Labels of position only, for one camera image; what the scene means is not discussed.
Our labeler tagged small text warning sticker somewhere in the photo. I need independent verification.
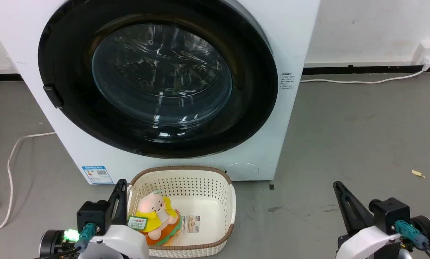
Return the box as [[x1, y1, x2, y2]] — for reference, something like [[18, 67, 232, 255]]
[[280, 73, 294, 90]]

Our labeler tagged black round glass washer door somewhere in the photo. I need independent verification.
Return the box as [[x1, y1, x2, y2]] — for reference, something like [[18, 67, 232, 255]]
[[38, 0, 279, 159]]

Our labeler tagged round white filter cover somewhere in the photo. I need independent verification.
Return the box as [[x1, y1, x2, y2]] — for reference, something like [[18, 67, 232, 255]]
[[224, 163, 260, 181]]

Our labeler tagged cream perforated laundry basket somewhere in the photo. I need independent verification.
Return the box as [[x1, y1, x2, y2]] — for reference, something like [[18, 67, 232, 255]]
[[127, 166, 236, 258]]

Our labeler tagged white power cable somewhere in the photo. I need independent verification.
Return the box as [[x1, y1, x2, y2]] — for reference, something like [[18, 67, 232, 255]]
[[300, 64, 430, 85]]

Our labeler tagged pink yellow plush doll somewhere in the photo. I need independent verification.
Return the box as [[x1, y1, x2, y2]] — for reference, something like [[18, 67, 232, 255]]
[[136, 190, 182, 247]]

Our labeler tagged white wall socket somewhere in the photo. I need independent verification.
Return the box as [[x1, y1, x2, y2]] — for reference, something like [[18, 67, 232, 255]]
[[412, 42, 430, 66]]

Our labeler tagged white front-load washing machine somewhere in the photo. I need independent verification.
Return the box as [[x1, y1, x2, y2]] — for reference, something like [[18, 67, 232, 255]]
[[0, 0, 321, 185]]

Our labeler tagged green white doll tag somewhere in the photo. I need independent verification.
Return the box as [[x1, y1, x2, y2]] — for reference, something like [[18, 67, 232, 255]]
[[127, 215, 149, 230]]

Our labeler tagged long white floor cable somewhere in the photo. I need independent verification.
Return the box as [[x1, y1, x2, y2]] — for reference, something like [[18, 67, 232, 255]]
[[0, 132, 56, 233]]

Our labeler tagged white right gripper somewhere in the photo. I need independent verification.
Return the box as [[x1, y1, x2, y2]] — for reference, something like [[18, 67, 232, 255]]
[[332, 181, 402, 259]]

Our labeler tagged teal plug gripper cable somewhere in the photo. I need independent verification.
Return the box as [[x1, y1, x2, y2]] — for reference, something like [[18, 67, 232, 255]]
[[35, 223, 97, 259], [394, 220, 430, 259]]

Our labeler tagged blue energy label sticker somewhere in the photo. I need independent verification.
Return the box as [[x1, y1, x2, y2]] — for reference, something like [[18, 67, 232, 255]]
[[82, 166, 114, 185]]

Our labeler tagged teal plug right gripper cable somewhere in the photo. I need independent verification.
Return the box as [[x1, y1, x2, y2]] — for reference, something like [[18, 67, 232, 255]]
[[394, 220, 430, 259]]

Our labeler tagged teal plug left gripper cable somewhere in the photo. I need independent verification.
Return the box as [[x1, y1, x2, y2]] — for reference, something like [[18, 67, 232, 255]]
[[35, 223, 97, 259]]

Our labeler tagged white paper basket label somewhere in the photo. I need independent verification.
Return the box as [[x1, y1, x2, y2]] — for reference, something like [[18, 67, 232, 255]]
[[181, 215, 200, 233]]

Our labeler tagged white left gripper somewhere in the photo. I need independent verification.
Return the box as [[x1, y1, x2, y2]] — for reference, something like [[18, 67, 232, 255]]
[[79, 179, 149, 259]]

